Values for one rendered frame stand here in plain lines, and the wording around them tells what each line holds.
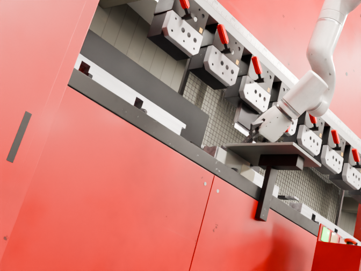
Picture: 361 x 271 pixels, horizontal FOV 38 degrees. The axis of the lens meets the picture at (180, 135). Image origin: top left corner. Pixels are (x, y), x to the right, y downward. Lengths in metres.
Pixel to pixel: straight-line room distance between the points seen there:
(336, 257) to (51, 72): 1.11
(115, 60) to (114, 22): 3.79
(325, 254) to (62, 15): 1.15
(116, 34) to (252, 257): 4.50
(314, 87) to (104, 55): 0.83
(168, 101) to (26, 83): 1.35
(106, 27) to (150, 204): 4.58
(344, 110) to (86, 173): 1.49
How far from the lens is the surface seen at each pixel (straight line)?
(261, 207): 1.70
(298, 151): 1.68
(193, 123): 2.44
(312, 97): 1.77
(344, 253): 1.79
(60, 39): 1.09
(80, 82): 1.23
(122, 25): 6.02
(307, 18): 2.26
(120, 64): 2.17
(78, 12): 1.13
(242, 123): 1.88
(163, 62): 6.44
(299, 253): 1.94
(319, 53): 1.83
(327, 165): 2.31
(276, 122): 1.78
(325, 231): 1.88
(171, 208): 1.42
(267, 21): 2.01
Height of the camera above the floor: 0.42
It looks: 18 degrees up
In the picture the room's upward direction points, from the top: 16 degrees clockwise
